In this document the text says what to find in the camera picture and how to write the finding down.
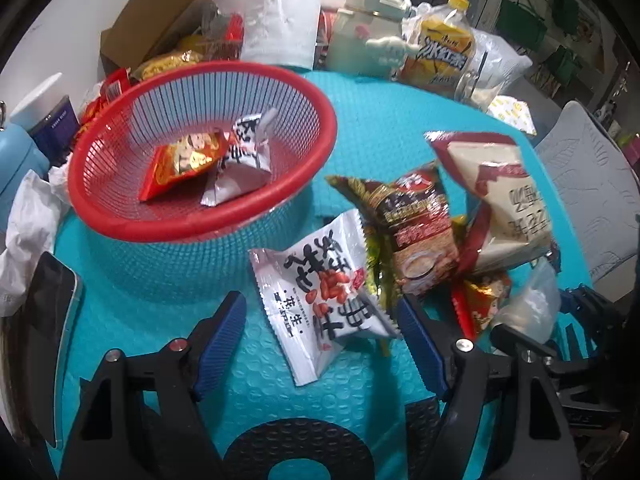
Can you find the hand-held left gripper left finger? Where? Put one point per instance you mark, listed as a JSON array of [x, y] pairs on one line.
[[222, 340]]

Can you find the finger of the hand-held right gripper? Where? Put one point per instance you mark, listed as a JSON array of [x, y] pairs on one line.
[[595, 310], [525, 342]]

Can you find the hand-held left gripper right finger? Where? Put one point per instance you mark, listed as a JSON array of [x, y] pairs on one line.
[[420, 345]]

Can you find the clear plastic packet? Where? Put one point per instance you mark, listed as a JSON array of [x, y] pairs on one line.
[[530, 300]]

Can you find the white peanut snack packet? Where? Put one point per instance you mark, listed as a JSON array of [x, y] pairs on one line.
[[320, 300]]

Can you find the brown cereal packet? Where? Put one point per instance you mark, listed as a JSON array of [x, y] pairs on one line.
[[420, 230]]

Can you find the red plastic mesh basket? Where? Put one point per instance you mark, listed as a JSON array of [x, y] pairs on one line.
[[300, 100]]

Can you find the small red snack packet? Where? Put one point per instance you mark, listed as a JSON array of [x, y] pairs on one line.
[[482, 305]]

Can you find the grey leaf-pattern cushion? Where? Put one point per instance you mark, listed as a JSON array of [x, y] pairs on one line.
[[585, 185]]

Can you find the white and maroon snack bag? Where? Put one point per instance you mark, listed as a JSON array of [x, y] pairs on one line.
[[510, 195]]

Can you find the white black-print snack packet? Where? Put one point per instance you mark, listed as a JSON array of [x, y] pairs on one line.
[[240, 170]]

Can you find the black smartphone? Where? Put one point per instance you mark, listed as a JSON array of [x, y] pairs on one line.
[[45, 340]]

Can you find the red and yellow snack packet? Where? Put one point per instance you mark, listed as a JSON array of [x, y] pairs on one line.
[[185, 160]]

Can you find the yellow smiley print paper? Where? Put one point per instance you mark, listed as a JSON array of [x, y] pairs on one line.
[[512, 112]]

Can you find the teal bubble mat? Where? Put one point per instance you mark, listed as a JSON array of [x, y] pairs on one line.
[[390, 125]]

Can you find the white crumpled tissue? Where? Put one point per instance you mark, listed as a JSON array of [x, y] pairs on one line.
[[25, 230]]

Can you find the green bag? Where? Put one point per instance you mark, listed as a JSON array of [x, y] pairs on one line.
[[565, 7], [562, 65], [522, 25]]

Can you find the glass mug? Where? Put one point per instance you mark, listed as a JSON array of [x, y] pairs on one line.
[[475, 90]]

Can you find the clear bubble wrap bag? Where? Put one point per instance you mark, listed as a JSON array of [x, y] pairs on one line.
[[507, 62]]

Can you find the dark blue box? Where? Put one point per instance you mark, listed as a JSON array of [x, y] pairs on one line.
[[55, 130]]

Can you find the light blue bottle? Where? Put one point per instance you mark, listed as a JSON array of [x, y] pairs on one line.
[[20, 160]]

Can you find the yellow noodle snack packet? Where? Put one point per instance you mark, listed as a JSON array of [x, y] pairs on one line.
[[167, 62]]

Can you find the yellow iced tea bottle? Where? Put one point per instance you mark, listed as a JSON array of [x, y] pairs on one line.
[[440, 55]]

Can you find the white plush dog charm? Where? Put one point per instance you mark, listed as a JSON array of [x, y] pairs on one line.
[[390, 52]]

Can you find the cream kettle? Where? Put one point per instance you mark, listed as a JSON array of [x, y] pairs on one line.
[[350, 50]]

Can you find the red and silver snack packet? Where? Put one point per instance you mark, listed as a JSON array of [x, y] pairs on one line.
[[225, 30]]

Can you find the white padded mailer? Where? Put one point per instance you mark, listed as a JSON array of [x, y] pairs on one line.
[[280, 25]]

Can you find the cardboard box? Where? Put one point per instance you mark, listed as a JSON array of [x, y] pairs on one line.
[[165, 5]]

